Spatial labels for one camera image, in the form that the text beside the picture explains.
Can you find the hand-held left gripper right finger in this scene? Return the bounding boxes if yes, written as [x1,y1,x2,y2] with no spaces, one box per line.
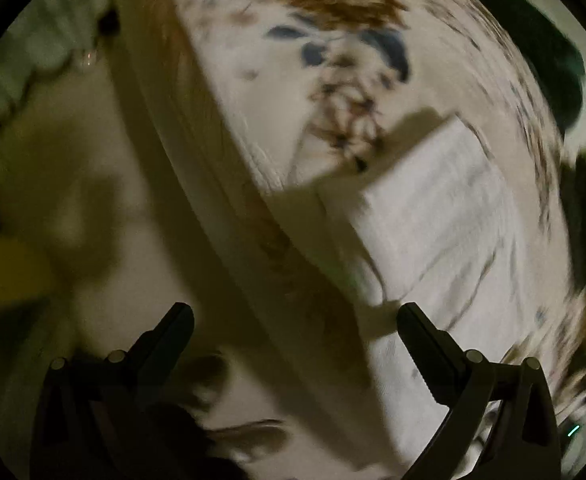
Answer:
[396,302,564,480]

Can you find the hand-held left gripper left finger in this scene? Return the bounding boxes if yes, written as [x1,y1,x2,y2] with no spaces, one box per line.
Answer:
[30,302,196,480]

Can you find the white pants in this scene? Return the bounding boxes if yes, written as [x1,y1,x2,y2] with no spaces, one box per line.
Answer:
[317,114,548,467]

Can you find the yellow object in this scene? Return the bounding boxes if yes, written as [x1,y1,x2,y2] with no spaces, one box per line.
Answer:
[0,229,60,312]

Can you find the floral printed bedsheet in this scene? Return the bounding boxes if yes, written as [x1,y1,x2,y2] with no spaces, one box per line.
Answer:
[117,0,586,463]

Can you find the pale green curtain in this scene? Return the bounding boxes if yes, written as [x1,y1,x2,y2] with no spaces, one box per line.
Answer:
[0,0,126,133]

